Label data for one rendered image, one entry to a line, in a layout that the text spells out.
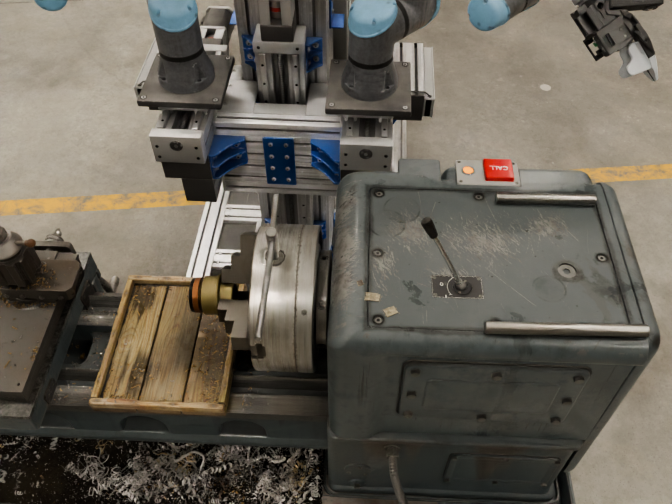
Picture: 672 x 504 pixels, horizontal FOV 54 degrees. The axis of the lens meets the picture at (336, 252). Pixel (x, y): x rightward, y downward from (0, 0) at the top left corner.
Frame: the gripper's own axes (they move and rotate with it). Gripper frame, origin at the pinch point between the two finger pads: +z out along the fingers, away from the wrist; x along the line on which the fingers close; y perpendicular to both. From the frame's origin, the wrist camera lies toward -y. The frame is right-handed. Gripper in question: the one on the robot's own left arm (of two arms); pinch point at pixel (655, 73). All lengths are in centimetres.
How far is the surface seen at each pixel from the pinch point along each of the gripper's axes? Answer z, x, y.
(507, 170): -0.4, -4.5, 34.5
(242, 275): -15, -2, 93
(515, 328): 19, 25, 55
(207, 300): -15, -1, 102
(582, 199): 12.2, 2.7, 27.0
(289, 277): -9, 10, 84
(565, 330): 24, 25, 48
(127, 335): -18, -21, 127
